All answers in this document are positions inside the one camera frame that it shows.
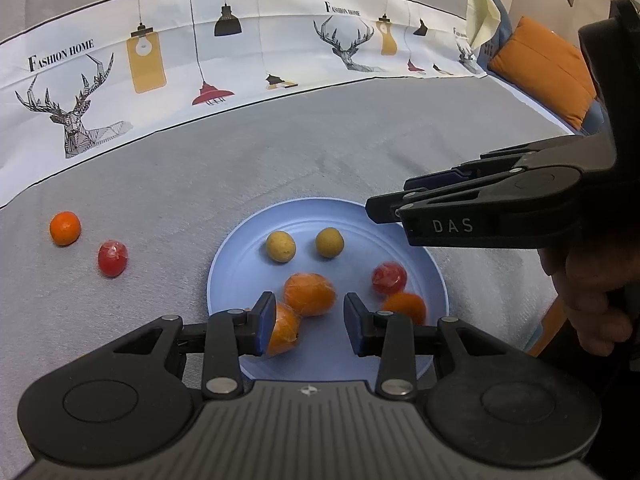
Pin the person's right hand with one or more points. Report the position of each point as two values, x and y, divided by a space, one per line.
582 285

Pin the yellow plum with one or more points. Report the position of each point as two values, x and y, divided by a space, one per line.
280 246
329 242

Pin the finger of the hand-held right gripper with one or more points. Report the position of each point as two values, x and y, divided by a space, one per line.
385 208
432 180

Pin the blue round plate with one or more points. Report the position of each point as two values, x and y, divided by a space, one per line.
240 270

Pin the orange mandarin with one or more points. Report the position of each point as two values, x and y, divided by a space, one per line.
65 228
309 293
407 306
286 332

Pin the orange cushion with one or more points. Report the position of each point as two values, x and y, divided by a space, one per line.
545 70

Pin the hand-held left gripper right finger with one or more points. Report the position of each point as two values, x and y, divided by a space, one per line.
352 321

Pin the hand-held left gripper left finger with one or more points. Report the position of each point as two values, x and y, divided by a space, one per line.
265 321

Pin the white deer-and-lamp printed cloth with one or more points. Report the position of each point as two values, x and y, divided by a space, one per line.
240 60

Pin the pale yellow cloth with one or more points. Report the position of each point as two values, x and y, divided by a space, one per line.
482 10

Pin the red plum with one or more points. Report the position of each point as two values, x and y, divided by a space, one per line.
112 258
389 278

